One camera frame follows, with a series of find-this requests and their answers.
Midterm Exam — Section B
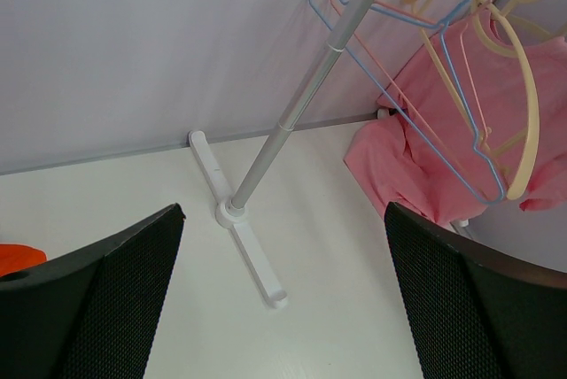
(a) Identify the pink t shirt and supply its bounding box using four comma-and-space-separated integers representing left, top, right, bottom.
345, 21, 566, 225

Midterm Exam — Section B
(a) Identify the beige plastic hanger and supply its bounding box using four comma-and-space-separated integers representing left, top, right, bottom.
400, 0, 567, 163
470, 0, 540, 200

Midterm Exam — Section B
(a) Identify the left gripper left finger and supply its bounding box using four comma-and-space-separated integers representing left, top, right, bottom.
1, 204, 185, 378

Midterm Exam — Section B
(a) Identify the orange t shirt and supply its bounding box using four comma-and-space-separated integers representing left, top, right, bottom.
0, 244, 47, 277

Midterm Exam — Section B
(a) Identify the metal clothes rack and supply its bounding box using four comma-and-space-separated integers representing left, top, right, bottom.
188, 0, 567, 310

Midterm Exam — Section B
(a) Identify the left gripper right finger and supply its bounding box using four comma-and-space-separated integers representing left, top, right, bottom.
384, 203, 566, 378

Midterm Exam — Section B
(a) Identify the pink wire hanger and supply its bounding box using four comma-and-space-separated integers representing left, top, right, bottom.
330, 0, 532, 163

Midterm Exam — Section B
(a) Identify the blue wire hanger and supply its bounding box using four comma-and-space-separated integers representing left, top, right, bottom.
307, 0, 509, 205

